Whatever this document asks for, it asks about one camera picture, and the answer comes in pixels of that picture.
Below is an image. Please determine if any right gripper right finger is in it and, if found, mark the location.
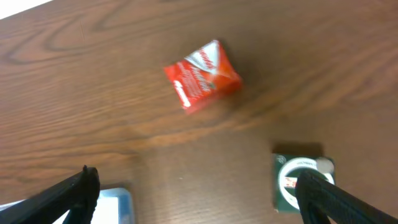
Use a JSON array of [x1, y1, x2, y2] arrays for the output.
[[295, 170, 397, 224]]

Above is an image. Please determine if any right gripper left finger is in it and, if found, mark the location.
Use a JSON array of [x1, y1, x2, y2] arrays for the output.
[[1, 166, 100, 224]]

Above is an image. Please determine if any blue fever patch packet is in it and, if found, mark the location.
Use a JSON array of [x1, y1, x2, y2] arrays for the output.
[[1, 188, 135, 224]]

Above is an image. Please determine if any green round tape box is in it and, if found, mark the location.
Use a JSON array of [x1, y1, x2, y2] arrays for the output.
[[273, 154, 335, 213]]

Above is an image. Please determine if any red snack packet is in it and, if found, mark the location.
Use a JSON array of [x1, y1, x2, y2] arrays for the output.
[[164, 39, 242, 113]]

